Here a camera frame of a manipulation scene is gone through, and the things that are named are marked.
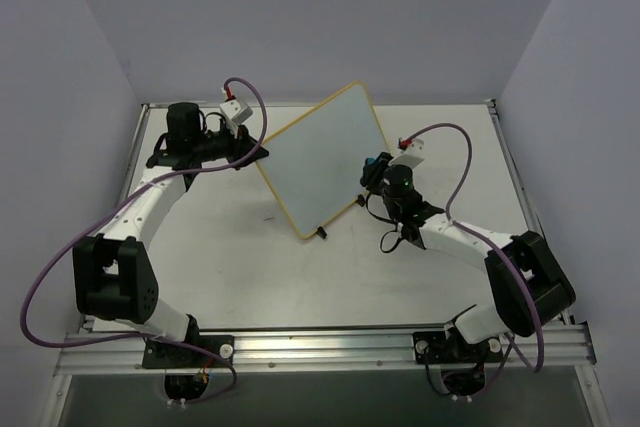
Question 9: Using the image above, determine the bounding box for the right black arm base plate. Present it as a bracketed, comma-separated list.
[412, 328, 504, 365]

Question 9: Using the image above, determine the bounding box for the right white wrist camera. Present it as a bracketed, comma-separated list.
[389, 138, 425, 169]

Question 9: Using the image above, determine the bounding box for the yellow-framed small whiteboard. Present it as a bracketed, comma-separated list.
[257, 81, 390, 240]

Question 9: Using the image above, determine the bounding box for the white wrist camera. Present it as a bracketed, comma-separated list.
[219, 97, 253, 128]
[389, 138, 425, 169]

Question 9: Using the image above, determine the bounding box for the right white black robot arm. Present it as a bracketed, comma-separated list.
[360, 152, 576, 360]

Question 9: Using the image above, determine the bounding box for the black whiteboard clip stand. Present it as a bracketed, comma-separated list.
[316, 226, 327, 240]

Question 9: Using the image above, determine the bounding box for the aluminium table edge rail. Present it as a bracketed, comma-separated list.
[487, 99, 576, 328]

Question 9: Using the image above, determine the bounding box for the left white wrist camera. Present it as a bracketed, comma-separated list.
[219, 97, 253, 128]

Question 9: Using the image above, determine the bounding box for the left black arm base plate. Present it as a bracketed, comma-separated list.
[142, 335, 235, 370]

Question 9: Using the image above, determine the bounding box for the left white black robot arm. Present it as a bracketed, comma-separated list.
[72, 96, 269, 366]

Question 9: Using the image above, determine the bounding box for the front aluminium frame rail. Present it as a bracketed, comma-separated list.
[52, 324, 599, 377]

